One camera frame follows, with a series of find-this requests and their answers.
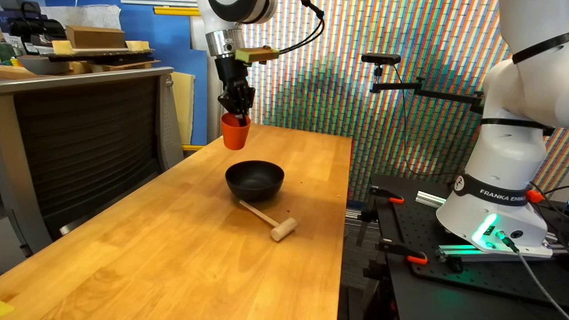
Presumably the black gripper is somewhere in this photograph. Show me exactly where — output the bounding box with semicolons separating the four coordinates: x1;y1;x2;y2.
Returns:
214;53;259;128

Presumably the orange plastic cup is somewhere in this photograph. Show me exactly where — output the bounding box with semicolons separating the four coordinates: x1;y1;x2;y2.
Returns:
221;112;253;151

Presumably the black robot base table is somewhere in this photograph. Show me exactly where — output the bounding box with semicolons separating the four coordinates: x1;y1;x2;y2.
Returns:
362;172;569;320

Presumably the black bowl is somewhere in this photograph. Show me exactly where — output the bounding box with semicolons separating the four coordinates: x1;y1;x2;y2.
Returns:
225;158;287;204

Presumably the yellow foam board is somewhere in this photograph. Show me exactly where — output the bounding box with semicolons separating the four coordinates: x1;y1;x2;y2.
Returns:
171;69;198;147

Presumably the yellow bar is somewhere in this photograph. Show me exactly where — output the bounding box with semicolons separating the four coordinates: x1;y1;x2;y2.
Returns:
154;3;203;18

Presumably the cardboard box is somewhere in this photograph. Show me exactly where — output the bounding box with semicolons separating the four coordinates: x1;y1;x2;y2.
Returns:
51;39;154;57

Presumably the small wooden mallet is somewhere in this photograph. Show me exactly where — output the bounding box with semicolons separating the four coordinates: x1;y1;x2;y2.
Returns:
237;197;299;243

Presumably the brown wooden box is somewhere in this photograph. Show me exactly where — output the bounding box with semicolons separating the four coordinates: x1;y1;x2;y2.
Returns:
65;25;131;50

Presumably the black equipment pile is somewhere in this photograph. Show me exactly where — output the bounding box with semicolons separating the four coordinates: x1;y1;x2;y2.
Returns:
4;0;68;44

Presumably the olive wrist camera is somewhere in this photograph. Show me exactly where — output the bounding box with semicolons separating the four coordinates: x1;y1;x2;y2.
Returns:
235;44;282;66

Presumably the blue wall panel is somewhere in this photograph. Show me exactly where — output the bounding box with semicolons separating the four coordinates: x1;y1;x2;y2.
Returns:
116;3;211;147

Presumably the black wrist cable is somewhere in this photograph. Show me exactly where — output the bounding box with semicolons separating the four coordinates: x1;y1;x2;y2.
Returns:
275;0;328;57

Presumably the black exterior camera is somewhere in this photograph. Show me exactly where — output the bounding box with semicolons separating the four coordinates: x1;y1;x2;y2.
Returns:
360;51;404;67

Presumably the orange handled clamp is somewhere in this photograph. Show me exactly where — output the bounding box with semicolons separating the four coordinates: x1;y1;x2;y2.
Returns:
369;183;408;208
525;187;547;206
378;236;431;268

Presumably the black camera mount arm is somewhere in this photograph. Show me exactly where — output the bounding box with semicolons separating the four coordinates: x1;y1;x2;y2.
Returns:
369;62;486;115

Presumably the short aluminium rail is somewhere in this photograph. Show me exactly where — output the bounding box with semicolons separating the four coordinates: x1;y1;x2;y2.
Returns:
415;188;449;210

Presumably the grey base cable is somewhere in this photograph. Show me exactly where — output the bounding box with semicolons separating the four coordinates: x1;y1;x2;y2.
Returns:
502;235;569;320

